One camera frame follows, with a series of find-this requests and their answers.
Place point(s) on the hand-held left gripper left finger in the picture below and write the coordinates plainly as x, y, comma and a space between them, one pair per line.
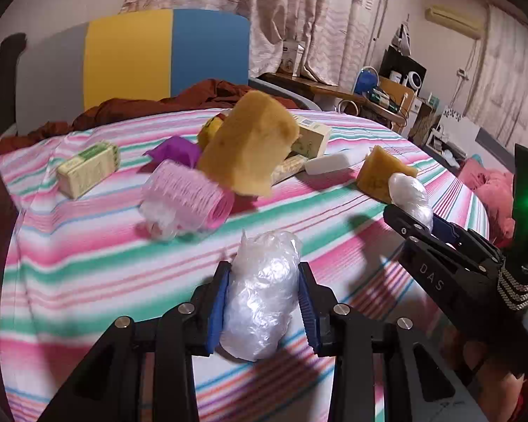
218, 303

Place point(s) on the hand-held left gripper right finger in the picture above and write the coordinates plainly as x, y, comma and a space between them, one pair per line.
309, 312

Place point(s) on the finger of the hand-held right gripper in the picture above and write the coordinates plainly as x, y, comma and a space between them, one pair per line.
427, 259
444, 229

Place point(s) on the clear plastic bag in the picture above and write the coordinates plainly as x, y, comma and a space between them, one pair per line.
407, 193
259, 294
160, 224

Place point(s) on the white soap bar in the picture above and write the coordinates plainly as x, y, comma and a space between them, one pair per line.
334, 163

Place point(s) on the large yellow sponge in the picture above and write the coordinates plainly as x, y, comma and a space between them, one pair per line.
246, 140

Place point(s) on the person's right hand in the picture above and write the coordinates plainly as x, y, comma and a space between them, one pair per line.
493, 365

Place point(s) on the pink quilt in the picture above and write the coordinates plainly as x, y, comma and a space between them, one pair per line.
493, 193

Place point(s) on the silver beaded black band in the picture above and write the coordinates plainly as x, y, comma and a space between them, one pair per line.
517, 290

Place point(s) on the small orange sponge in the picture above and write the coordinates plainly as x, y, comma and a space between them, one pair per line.
378, 171

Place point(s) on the white storage box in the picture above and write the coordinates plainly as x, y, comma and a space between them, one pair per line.
451, 129

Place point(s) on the pink hair roller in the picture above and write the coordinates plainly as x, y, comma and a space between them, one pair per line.
180, 189

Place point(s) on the light wooden side table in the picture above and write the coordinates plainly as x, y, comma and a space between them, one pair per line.
396, 92

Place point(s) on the beige patterned flat box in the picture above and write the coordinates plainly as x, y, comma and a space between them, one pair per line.
288, 168

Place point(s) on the white round fan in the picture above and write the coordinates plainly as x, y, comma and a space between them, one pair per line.
412, 82

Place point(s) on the pale window curtain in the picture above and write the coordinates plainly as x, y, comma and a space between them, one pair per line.
510, 74

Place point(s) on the purple cloth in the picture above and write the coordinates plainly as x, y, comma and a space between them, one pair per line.
176, 149

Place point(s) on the large cream box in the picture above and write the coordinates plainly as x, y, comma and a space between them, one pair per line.
313, 138

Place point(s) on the blue chair back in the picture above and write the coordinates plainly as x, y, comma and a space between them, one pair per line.
367, 80

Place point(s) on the yellow knitted toy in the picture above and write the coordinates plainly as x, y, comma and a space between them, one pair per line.
209, 132

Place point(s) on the black shelf unit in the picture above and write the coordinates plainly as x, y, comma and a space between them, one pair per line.
398, 63

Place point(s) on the small green and cream box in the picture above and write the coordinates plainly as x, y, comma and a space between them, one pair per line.
88, 169

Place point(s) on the wooden desk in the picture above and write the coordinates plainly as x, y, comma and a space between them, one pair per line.
317, 88

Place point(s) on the white clothes iron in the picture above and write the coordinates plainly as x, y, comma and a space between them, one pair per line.
404, 37

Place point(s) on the dark red blanket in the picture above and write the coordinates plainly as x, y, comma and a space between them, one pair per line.
127, 110

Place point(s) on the white metal pole stand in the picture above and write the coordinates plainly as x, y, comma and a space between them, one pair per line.
380, 17

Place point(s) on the white box with print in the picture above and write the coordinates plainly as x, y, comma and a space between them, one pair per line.
292, 58

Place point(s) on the grey yellow blue headboard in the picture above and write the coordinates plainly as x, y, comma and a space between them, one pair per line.
127, 61

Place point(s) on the pink patterned curtain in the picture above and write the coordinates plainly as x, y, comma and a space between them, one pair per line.
268, 13

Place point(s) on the grey bed frame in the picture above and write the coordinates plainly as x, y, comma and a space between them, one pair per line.
286, 94

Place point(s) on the wall air conditioner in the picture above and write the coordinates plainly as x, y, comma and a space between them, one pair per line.
453, 20

